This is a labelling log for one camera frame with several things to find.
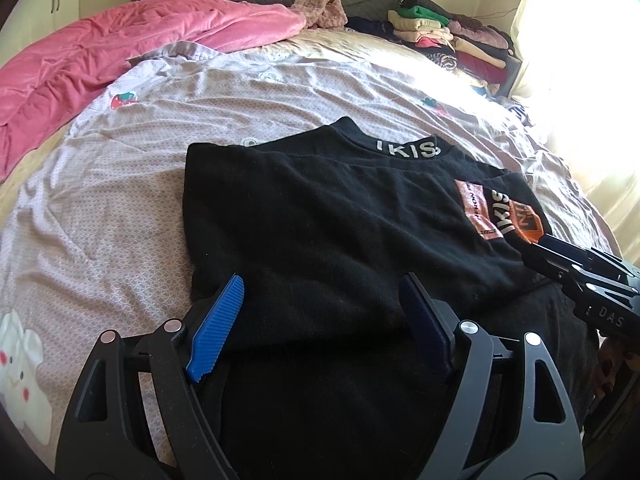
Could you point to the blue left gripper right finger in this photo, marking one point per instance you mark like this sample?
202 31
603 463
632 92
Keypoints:
432 323

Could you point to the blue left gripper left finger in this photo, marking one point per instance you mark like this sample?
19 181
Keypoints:
211 327

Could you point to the black sweatshirt with orange cuffs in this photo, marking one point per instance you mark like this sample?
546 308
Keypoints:
320 377

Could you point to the stack of folded clothes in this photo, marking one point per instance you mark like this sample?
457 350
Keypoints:
454 41

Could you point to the person's hand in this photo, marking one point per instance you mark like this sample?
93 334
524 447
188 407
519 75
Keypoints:
611 356

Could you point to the lilac patterned bed sheet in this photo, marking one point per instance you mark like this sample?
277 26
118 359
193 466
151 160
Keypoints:
96 240

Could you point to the dark storage box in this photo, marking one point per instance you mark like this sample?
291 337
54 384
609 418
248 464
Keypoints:
513 67

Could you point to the cream yellow blanket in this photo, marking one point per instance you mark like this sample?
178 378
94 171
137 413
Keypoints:
24 169

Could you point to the cream window curtain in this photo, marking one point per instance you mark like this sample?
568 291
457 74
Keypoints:
580 82

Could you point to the dark navy garment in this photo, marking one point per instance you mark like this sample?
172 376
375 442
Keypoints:
380 29

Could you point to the pink comforter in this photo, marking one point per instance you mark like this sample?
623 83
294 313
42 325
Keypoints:
48 83

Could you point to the pink knitted garment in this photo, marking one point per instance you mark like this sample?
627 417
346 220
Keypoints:
325 14

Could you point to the white wardrobe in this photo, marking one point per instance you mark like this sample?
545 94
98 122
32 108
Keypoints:
31 20

